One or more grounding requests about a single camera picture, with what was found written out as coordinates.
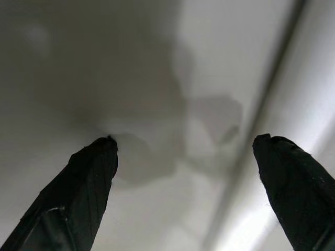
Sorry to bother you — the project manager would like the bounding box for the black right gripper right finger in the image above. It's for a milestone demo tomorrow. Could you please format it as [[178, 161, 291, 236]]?
[[252, 133, 335, 251]]

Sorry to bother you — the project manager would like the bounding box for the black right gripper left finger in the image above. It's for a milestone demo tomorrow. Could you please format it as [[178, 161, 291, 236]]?
[[0, 135, 118, 251]]

